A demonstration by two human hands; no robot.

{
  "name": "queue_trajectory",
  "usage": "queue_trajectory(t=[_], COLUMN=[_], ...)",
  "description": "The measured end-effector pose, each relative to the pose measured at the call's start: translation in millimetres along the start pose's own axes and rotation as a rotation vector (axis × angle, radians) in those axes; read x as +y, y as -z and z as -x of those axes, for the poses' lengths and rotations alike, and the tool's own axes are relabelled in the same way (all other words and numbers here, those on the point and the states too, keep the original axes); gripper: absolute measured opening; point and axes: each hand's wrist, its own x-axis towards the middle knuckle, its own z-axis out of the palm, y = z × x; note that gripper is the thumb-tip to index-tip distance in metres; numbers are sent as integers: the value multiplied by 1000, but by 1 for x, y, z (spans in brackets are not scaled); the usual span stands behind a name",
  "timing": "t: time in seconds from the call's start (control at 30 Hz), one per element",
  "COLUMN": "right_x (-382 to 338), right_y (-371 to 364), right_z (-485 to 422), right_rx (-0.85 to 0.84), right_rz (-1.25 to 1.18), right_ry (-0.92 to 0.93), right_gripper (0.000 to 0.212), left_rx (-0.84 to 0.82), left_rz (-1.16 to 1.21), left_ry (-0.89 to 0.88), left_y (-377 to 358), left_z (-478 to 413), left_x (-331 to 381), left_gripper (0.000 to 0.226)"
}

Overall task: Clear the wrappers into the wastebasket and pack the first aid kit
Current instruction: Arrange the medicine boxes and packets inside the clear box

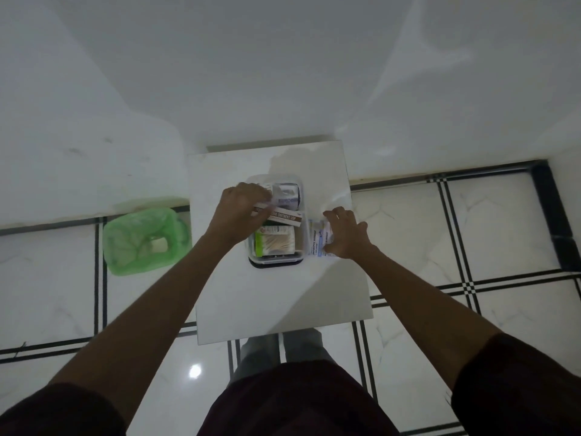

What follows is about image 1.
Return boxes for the person's left hand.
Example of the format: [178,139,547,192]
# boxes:
[205,182,274,248]

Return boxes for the person's right hand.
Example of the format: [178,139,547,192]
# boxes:
[322,207,374,261]

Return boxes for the white blue bandage packet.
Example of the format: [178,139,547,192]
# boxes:
[308,219,336,259]

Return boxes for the white ointment box brown stripe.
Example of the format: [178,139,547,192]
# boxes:
[251,205,304,228]

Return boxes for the person's right forearm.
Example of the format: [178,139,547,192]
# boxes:
[356,244,505,392]

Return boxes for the person's left forearm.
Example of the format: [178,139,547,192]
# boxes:
[48,231,238,427]

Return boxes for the white bandage roll in wrapper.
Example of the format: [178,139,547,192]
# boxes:
[271,183,302,210]

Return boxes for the green cotton swab pack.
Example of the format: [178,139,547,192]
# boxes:
[253,225,296,257]

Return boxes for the clear plastic container black base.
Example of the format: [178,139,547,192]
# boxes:
[247,174,305,269]

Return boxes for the green plastic waste bin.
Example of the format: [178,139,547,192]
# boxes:
[102,207,192,277]

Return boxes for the grey trousers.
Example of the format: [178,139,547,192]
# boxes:
[229,329,335,384]

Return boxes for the dark maroon shirt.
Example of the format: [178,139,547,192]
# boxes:
[0,332,581,436]

